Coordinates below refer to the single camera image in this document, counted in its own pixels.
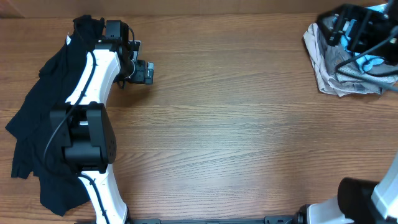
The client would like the left black cable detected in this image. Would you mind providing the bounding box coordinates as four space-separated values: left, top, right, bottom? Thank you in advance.
43 26 136 224

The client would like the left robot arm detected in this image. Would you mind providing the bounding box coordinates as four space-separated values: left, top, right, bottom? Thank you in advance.
49 20 154 224

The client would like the light blue printed t-shirt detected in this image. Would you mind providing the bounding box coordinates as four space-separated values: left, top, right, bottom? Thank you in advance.
326 4 397 63

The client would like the black t-shirt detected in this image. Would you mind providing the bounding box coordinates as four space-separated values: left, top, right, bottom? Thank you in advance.
6 15 104 216

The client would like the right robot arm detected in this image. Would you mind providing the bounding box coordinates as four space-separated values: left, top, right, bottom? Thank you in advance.
293 1 397 223

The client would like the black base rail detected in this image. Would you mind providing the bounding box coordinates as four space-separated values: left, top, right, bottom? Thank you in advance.
126 215 294 224

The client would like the grey folded garment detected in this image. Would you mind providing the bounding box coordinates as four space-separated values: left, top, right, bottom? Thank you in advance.
317 15 398 95

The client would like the beige folded garment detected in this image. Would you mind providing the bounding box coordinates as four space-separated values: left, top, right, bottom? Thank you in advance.
303 23 369 97

